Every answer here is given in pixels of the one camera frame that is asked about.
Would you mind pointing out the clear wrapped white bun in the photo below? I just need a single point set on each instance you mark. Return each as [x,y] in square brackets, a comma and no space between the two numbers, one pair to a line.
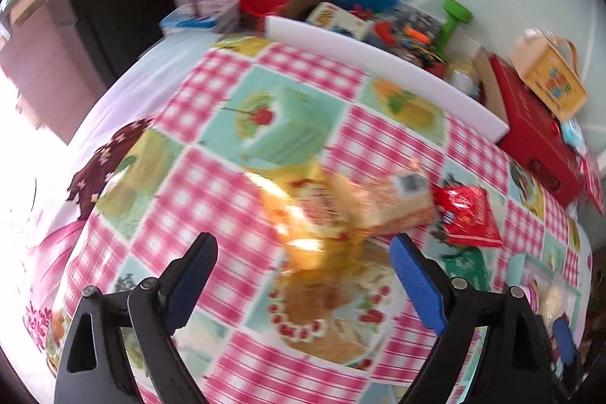
[554,301]

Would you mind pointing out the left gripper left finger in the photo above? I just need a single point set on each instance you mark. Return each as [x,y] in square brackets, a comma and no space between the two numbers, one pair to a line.
[94,367]

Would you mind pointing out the checkered picture tablecloth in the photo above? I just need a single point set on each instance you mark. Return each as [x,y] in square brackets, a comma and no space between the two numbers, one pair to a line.
[260,332]

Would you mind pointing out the red triangular snack packet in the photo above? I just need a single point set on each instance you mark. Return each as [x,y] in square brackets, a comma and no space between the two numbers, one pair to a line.
[465,217]

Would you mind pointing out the red patterned flat box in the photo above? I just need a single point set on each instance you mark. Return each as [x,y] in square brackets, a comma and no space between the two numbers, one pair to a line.
[592,181]

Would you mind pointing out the orange wafer packet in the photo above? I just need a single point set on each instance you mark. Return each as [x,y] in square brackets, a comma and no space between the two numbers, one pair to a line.
[388,204]

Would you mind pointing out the green dumbbell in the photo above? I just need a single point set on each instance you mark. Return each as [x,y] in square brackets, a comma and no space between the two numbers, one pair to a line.
[456,14]

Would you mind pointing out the large red gift box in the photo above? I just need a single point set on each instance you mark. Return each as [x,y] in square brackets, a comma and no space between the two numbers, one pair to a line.
[534,139]

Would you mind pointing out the clear plastic box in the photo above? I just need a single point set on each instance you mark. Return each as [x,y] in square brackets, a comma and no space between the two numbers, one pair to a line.
[213,16]

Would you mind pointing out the yellow gold candy packet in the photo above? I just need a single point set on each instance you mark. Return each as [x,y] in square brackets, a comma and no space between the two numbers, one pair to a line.
[307,217]

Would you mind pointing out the dark snack bag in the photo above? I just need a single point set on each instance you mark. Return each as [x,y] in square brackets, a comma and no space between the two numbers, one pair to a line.
[411,34]

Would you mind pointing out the dark green snack packet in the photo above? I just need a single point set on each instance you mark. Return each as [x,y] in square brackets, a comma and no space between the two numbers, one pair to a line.
[468,264]

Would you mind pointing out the yellow cardboard gift box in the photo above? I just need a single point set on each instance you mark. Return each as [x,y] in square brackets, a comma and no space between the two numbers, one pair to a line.
[548,66]

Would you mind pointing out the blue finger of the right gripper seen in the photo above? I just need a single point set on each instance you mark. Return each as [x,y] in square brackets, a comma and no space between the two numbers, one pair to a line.
[564,346]

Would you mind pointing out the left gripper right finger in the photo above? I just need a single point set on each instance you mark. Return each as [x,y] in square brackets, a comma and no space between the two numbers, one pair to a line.
[515,360]

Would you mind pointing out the pink snack bag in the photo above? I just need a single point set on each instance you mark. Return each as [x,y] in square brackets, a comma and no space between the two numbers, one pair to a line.
[531,297]

